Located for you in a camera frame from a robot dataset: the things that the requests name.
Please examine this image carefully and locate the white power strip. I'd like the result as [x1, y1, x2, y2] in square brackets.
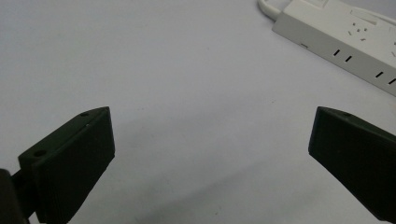
[272, 0, 396, 97]

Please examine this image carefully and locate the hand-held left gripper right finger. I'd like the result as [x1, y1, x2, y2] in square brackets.
[308, 105, 396, 224]

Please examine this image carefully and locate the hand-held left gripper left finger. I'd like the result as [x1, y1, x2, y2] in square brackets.
[11, 106, 116, 224]

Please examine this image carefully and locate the white power strip cable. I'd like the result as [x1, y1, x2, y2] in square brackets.
[257, 0, 283, 22]

